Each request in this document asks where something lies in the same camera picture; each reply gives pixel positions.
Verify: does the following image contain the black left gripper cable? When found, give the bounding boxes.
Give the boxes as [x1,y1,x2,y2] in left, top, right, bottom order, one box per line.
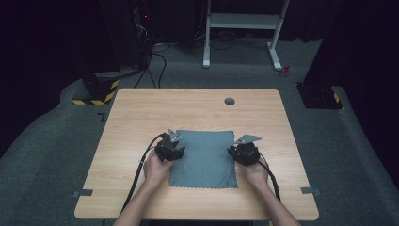
[120,133,166,213]

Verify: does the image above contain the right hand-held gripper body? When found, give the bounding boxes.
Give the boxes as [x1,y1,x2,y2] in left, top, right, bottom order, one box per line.
[231,134,263,167]

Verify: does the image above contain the grey microfibre cloth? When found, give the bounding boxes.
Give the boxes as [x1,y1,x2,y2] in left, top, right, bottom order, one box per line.
[168,129,238,189]

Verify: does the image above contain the dark equipment rack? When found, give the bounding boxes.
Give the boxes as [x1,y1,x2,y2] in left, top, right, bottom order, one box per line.
[131,0,153,69]

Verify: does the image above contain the person's right hand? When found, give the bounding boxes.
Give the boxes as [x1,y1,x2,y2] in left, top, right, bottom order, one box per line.
[243,158,271,191]

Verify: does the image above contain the grey tape strip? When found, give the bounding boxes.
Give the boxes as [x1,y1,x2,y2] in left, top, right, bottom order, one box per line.
[72,188,94,198]
[300,186,322,196]

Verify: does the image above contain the white metal stand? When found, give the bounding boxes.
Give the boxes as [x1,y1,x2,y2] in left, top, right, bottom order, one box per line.
[201,0,291,72]

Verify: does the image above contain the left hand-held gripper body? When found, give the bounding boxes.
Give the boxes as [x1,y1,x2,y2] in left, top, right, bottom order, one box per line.
[154,128,184,163]

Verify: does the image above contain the black stand base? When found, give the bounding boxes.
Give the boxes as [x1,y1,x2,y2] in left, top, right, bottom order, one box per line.
[295,82,343,110]

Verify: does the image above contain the black yellow striped base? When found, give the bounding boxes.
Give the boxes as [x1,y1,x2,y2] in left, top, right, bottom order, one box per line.
[72,72,120,106]

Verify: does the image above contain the dark curtain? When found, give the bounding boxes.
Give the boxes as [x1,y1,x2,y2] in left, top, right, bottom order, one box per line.
[0,0,121,154]
[302,0,399,180]

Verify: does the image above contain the person's left hand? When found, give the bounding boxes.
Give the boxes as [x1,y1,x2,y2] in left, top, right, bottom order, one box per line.
[143,150,175,189]

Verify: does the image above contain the black floor cables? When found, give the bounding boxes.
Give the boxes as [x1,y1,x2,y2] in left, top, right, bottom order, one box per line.
[133,40,168,89]

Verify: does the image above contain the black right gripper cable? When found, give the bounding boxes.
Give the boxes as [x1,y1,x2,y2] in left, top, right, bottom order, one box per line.
[258,155,281,202]

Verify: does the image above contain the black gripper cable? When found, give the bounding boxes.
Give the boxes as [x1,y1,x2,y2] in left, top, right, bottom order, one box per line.
[258,155,281,202]
[120,133,166,213]

